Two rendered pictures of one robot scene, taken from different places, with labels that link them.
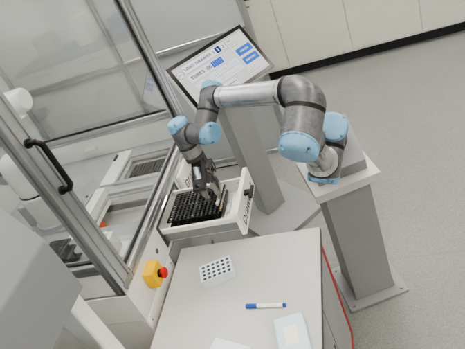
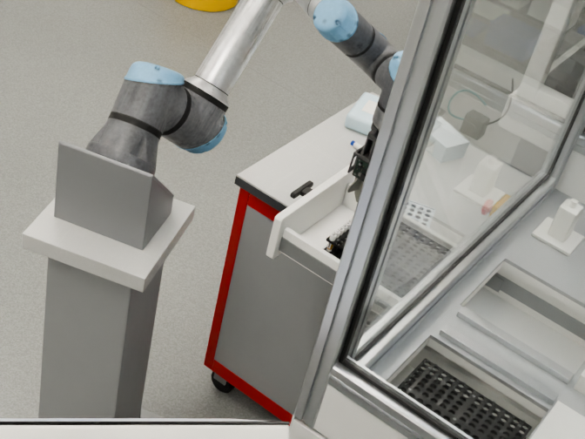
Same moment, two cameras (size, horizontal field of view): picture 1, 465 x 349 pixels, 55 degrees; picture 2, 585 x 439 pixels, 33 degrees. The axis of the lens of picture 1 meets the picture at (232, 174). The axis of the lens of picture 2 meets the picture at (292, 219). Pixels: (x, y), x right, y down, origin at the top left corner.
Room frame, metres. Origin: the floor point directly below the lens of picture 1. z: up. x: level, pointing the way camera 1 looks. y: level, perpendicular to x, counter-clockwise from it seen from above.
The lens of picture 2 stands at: (3.14, 0.11, 2.15)
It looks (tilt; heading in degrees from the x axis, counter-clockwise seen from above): 38 degrees down; 185
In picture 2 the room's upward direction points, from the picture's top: 14 degrees clockwise
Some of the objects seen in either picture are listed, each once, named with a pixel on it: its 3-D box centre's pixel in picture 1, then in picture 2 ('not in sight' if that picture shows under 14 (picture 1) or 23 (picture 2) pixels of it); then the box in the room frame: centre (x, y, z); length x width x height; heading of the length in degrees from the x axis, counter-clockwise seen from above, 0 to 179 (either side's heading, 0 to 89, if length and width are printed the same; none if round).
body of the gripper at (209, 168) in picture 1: (201, 166); (379, 151); (1.46, 0.10, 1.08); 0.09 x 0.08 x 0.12; 158
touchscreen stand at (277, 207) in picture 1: (253, 151); not in sight; (2.34, -0.17, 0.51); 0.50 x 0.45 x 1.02; 23
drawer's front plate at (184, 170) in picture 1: (189, 167); not in sight; (1.85, 0.17, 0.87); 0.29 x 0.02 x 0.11; 158
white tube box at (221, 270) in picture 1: (217, 271); not in sight; (1.22, 0.20, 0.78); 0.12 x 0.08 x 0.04; 86
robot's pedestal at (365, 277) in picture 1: (353, 229); (99, 340); (1.53, -0.41, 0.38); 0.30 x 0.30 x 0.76; 86
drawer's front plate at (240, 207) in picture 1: (244, 199); (312, 209); (1.44, 0.00, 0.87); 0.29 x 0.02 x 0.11; 158
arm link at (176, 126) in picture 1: (183, 133); (403, 83); (1.45, 0.10, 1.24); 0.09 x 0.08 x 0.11; 43
